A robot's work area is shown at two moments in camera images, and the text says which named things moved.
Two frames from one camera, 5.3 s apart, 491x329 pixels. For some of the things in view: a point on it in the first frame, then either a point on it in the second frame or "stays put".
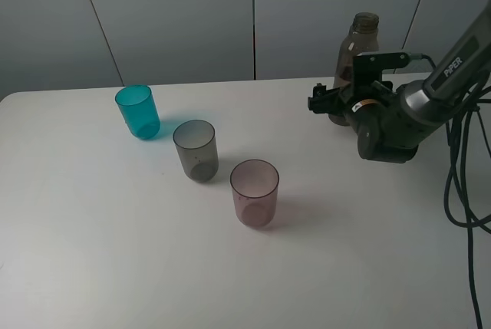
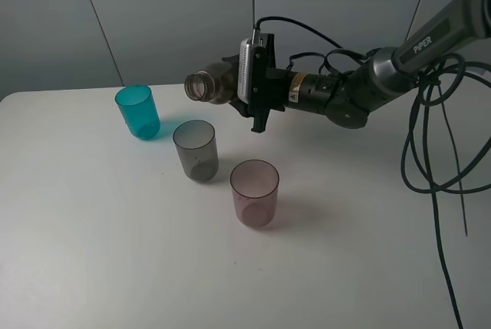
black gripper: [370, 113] → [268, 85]
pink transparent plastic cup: [255, 186] stays put
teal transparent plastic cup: [136, 104] stays put
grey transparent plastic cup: [196, 143] stays put
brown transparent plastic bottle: [362, 37] → [217, 83]
